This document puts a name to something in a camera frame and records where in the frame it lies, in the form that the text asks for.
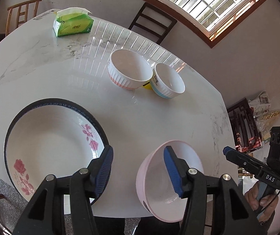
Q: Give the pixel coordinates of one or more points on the dark carved wooden furniture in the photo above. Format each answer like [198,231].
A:
[242,127]

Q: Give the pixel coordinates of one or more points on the large pink bowl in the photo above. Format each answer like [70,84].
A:
[154,176]

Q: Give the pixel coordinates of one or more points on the white bowl with pink base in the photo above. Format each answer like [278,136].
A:
[127,66]

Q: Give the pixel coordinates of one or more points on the blue patterned plate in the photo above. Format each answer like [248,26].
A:
[56,100]

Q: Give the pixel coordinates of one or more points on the clear bag with yellow contents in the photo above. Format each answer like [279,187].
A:
[271,116]

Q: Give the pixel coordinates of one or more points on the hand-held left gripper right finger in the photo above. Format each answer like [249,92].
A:
[171,171]

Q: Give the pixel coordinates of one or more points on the light wooden chair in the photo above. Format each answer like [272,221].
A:
[11,12]

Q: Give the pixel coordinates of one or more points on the person's right forearm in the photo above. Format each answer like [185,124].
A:
[268,227]

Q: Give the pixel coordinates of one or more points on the green tissue pack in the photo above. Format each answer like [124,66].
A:
[74,27]

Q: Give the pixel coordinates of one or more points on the folded newspaper bundle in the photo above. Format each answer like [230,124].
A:
[262,100]

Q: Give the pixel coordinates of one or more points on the large wooden framed window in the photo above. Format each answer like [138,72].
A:
[203,0]

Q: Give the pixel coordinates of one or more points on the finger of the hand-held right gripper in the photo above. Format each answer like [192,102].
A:
[228,150]

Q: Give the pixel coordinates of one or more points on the person's right hand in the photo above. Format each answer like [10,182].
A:
[251,197]

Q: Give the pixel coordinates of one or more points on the dark wooden chair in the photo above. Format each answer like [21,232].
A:
[160,13]

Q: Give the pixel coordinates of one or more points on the white pink floral deep plate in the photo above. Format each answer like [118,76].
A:
[52,146]

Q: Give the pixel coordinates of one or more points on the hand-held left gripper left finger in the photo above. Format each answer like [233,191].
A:
[104,169]

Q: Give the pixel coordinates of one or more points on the white bowl with blue base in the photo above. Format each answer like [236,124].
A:
[169,78]

